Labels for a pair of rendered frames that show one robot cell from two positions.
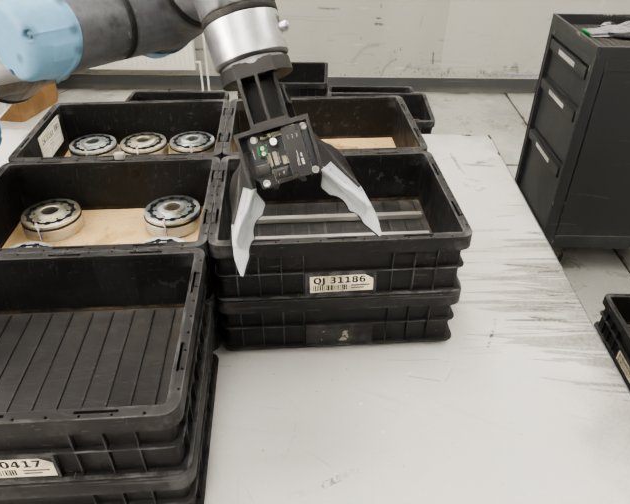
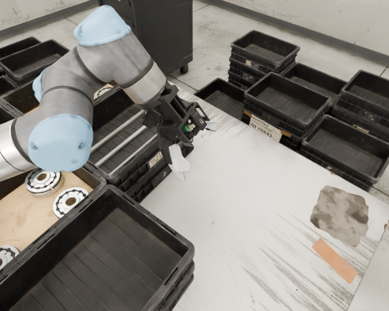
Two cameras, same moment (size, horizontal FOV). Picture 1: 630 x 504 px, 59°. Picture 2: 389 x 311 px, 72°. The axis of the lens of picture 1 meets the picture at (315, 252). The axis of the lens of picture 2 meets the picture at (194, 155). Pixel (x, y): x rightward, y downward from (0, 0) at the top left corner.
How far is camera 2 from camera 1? 0.41 m
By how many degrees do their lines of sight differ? 38
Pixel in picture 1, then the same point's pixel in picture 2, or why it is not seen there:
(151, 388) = (144, 253)
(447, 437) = (225, 179)
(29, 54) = (84, 156)
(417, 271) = not seen: hidden behind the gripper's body
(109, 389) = (129, 269)
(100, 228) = (7, 216)
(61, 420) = (164, 291)
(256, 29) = (158, 75)
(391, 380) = (191, 176)
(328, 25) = not seen: outside the picture
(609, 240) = (167, 71)
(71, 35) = (89, 131)
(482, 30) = not seen: outside the picture
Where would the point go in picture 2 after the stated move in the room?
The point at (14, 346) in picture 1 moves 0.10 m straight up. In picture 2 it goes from (56, 300) to (37, 289)
